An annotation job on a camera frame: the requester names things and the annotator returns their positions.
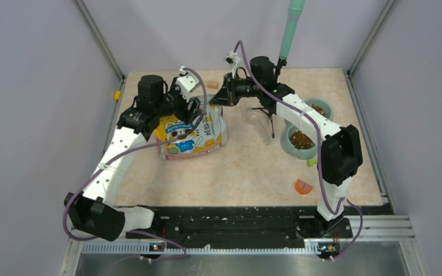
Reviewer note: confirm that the clear plastic scoop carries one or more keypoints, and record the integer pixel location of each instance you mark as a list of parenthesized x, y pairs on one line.
[(259, 120)]

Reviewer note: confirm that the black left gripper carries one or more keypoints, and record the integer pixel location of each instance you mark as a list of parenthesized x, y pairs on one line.
[(194, 108)]

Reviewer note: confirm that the pink pet food bag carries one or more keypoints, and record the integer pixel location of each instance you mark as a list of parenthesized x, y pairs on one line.
[(209, 135)]

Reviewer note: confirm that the black tripod stand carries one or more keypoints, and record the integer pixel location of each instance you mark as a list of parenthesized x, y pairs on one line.
[(267, 73)]

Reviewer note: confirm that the teal double pet bowl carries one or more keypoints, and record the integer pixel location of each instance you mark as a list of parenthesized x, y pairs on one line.
[(295, 142)]

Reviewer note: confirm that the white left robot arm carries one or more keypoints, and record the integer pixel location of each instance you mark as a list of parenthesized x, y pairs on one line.
[(90, 212)]

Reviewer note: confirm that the orange semicircle toy block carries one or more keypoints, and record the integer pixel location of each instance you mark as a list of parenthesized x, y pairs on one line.
[(302, 187)]

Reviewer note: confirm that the light wooden block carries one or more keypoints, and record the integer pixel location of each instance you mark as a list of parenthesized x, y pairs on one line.
[(212, 84)]

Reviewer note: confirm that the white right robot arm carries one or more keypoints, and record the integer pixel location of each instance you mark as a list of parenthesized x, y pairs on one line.
[(338, 147)]

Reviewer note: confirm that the aluminium frame rail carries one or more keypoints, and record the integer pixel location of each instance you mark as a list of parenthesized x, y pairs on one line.
[(374, 229)]

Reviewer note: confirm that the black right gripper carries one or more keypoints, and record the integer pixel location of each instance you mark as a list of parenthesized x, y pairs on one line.
[(227, 95)]

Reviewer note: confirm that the yellow clip on frame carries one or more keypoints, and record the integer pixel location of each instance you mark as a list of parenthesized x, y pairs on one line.
[(117, 95)]

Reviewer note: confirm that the green curved toy piece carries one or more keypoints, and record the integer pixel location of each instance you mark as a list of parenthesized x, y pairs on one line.
[(312, 162)]

